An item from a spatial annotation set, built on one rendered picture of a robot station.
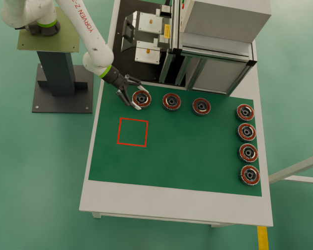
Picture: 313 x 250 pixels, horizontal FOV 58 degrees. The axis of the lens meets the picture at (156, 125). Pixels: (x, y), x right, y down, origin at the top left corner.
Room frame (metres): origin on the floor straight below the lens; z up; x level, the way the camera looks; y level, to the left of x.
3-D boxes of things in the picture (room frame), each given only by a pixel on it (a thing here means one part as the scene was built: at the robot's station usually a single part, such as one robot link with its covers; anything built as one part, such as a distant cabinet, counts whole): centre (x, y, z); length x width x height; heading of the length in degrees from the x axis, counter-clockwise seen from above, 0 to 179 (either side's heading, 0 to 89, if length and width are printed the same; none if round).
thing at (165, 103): (0.85, -0.03, 0.77); 0.11 x 0.11 x 0.04
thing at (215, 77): (1.04, -0.22, 0.91); 0.28 x 0.03 x 0.32; 106
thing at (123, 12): (1.24, 0.24, 0.76); 0.64 x 0.47 x 0.02; 16
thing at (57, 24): (1.00, 0.91, 0.78); 0.26 x 0.15 x 0.06; 125
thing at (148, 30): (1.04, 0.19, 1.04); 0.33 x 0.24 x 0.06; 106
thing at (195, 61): (1.31, 0.01, 0.92); 0.66 x 0.01 x 0.30; 16
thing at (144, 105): (0.79, 0.14, 0.77); 0.11 x 0.11 x 0.04
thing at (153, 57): (1.12, 0.22, 0.78); 0.15 x 0.15 x 0.01; 16
